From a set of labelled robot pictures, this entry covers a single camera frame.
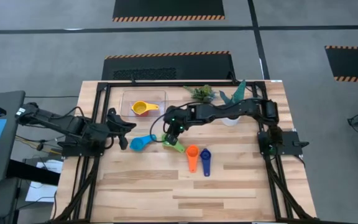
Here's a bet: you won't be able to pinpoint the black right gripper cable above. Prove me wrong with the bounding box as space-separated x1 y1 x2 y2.
149 101 204 143

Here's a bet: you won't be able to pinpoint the teal measuring cup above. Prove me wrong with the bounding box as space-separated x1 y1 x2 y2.
129 134 157 152

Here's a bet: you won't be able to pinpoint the black aluminium table frame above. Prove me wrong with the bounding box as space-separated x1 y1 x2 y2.
47 80 319 224

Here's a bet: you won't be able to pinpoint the black desk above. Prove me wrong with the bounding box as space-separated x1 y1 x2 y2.
6 158 61 187

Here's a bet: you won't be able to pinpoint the yellow measuring cup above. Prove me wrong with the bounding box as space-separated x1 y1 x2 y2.
131 100 160 116

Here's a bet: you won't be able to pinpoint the white paper sheets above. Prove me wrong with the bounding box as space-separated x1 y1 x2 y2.
25 160 63 203

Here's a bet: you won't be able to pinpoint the clear plastic basket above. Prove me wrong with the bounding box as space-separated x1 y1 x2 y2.
119 90 168 121

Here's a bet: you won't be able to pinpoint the black hazard-striped floor mat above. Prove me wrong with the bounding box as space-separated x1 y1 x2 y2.
112 0 226 22
324 45 358 84
101 51 236 81

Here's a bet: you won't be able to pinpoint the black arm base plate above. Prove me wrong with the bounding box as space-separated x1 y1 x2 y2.
57 136 107 157
257 130 310 156

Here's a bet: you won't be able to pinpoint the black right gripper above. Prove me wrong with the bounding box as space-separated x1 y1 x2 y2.
162 105 199 146

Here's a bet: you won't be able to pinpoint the orange measuring cup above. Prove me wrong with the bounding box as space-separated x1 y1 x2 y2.
185 144 200 174

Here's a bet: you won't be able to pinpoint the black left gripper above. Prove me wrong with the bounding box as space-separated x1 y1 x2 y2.
84 107 137 151

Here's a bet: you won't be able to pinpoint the green measuring cup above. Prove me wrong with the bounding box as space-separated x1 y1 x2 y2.
161 133 186 154

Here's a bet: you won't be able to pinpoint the yellow and black floor cables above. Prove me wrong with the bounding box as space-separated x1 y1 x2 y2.
14 134 62 156

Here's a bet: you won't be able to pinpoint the snake plant in white pot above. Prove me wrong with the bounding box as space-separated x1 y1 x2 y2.
218 79 248 127

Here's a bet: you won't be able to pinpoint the small green succulent plant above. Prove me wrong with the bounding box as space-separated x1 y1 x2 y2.
183 84 217 103

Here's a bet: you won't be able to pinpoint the small dark blue measuring cup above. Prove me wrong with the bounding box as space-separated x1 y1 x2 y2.
200 148 213 177

